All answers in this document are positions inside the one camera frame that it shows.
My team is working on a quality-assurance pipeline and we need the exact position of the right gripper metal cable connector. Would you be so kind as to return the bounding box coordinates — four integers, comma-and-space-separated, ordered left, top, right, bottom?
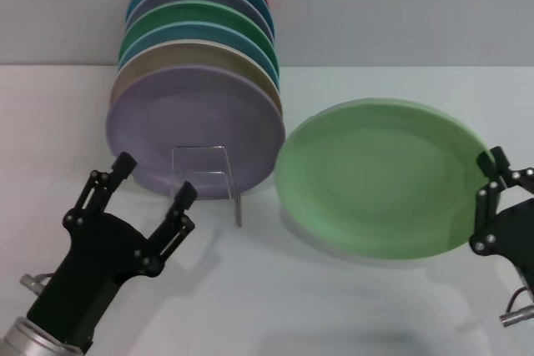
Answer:
498, 276, 534, 326

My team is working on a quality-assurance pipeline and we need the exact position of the clear acrylic plate rack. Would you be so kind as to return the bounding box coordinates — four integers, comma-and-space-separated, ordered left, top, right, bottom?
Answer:
170, 145, 244, 228

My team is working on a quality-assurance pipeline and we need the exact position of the gripper metal cable connector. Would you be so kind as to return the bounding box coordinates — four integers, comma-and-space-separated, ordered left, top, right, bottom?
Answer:
498, 276, 534, 326
19, 273, 53, 291

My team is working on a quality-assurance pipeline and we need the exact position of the light green plate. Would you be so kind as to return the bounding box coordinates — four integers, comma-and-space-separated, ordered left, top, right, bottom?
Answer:
273, 98, 491, 260

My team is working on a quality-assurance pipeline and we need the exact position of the dark green plate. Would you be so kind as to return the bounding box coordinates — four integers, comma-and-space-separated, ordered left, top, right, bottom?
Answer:
118, 0, 280, 69

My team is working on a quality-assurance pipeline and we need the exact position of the beige plate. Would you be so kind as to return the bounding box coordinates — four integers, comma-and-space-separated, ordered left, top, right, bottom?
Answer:
108, 38, 284, 118

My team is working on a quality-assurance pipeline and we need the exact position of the left gripper metal cable connector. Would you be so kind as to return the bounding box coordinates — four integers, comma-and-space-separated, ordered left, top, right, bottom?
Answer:
19, 273, 53, 291

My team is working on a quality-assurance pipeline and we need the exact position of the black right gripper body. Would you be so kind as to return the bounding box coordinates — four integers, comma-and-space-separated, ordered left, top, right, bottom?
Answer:
469, 196, 534, 291

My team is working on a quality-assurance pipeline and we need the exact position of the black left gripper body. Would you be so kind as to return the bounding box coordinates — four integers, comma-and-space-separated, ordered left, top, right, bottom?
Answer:
24, 210, 148, 352

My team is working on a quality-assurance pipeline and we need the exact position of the lavender plate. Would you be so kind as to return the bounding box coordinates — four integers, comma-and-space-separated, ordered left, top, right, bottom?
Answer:
104, 63, 288, 202

